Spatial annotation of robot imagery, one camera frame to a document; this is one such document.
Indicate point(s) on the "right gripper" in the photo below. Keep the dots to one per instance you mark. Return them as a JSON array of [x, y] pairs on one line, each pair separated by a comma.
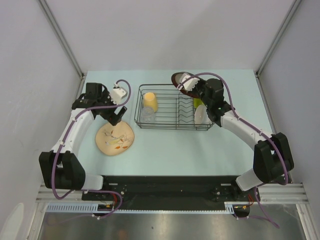
[[198, 83]]

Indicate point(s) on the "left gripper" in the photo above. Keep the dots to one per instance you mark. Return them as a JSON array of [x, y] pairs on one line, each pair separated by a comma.
[[112, 117]]

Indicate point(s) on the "green bowl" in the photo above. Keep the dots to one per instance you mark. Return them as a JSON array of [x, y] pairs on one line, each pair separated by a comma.
[[197, 102]]

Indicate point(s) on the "beige bird pattern plate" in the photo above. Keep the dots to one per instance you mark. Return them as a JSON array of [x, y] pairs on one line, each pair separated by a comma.
[[114, 140]]

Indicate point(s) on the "white bowl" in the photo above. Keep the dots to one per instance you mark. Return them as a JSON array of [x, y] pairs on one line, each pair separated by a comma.
[[201, 116]]

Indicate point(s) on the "clear plastic cup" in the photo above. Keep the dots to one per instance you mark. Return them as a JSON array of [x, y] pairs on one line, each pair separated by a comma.
[[147, 115]]

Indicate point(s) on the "yellow mug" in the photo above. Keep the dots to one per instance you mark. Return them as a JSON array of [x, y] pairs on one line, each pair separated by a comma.
[[150, 100]]

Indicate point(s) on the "red rimmed round plate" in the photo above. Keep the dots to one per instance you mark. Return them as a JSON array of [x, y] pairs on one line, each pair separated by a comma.
[[192, 94]]

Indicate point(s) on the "black wire dish rack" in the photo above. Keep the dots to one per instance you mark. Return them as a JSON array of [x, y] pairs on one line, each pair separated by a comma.
[[176, 111]]

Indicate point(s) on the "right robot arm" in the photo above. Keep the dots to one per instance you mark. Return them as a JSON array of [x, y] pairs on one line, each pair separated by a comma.
[[272, 158]]

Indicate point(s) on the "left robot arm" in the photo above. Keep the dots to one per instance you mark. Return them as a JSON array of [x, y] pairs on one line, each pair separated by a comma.
[[60, 166]]

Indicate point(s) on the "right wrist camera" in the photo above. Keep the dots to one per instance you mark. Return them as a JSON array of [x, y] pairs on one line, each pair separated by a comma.
[[186, 82]]

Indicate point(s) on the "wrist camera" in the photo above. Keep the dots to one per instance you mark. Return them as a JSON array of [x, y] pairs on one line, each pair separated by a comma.
[[186, 82], [117, 94]]

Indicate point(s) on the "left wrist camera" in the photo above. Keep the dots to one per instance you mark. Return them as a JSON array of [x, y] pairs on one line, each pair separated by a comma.
[[117, 94]]

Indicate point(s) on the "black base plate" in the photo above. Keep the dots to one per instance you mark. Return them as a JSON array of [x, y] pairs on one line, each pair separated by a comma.
[[176, 193]]

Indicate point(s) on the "white cable duct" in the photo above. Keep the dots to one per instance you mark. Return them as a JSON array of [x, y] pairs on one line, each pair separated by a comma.
[[96, 208]]

